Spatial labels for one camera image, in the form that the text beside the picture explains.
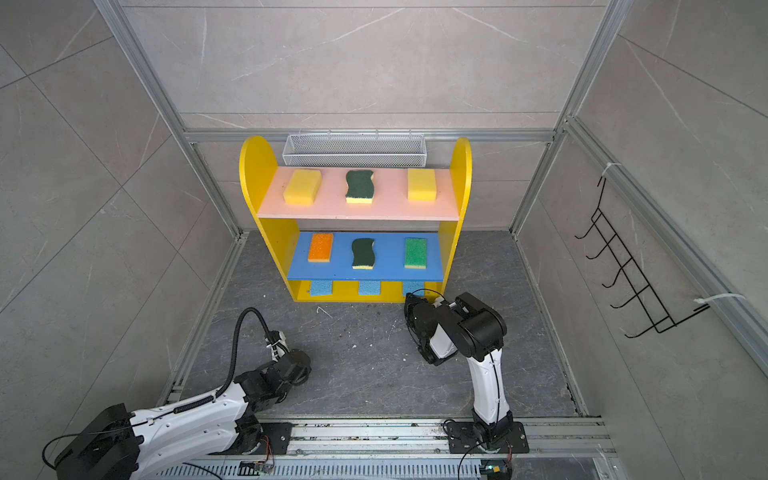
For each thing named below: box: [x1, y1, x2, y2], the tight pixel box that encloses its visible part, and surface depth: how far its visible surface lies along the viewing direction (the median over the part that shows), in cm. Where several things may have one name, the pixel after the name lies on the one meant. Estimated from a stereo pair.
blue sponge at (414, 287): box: [404, 281, 424, 297], surface depth 103 cm
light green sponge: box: [404, 238, 427, 270], surface depth 95 cm
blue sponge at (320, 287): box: [310, 280, 333, 296], surface depth 102 cm
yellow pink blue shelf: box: [239, 136, 473, 304], surface depth 80 cm
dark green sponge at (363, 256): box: [352, 238, 375, 270], surface depth 95 cm
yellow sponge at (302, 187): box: [284, 169, 322, 206], surface depth 75 cm
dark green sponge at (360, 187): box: [346, 170, 375, 204], surface depth 73 cm
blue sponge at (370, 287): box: [360, 280, 381, 296], surface depth 102 cm
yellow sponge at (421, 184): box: [407, 168, 437, 201], surface depth 74 cm
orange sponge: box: [308, 233, 333, 263], surface depth 96 cm
